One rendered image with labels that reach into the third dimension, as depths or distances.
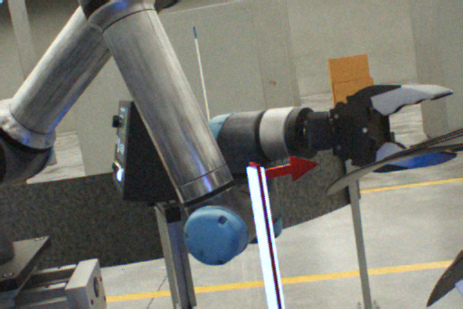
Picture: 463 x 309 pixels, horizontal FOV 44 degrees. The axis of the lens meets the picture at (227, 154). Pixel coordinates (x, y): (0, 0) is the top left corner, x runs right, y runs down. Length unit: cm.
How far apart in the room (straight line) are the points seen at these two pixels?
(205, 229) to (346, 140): 21
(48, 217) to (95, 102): 461
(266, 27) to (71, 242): 295
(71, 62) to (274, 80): 404
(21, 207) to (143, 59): 192
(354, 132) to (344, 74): 798
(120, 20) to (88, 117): 639
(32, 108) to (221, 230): 43
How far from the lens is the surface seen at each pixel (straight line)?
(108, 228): 246
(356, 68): 872
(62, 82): 95
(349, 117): 73
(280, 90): 491
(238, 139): 81
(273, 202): 84
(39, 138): 102
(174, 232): 105
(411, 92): 70
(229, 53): 666
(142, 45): 73
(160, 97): 72
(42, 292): 95
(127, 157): 108
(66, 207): 249
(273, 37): 491
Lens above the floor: 128
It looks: 8 degrees down
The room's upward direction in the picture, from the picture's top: 9 degrees counter-clockwise
